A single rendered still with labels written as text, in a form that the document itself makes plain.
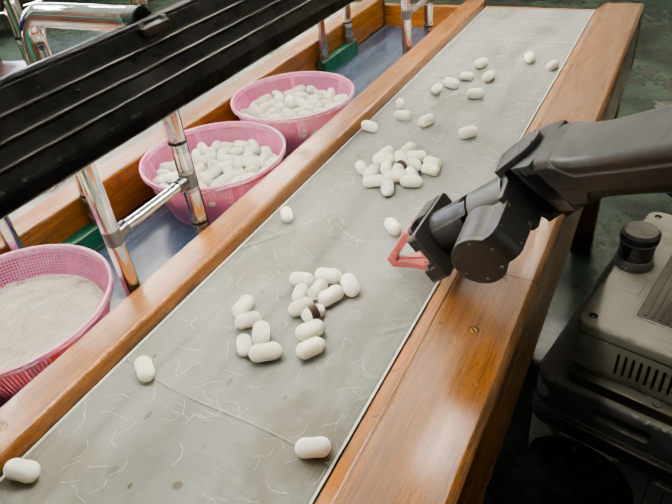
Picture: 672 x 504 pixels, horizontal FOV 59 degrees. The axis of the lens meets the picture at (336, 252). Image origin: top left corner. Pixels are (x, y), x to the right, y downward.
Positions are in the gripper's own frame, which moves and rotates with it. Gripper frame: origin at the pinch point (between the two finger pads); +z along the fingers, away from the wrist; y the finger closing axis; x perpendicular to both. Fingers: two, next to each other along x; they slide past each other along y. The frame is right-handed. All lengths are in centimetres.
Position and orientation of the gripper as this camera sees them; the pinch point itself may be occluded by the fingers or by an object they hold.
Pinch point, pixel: (394, 259)
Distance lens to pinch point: 77.4
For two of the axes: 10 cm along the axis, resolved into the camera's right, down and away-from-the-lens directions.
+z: -6.0, 3.6, 7.1
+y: -4.6, 5.7, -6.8
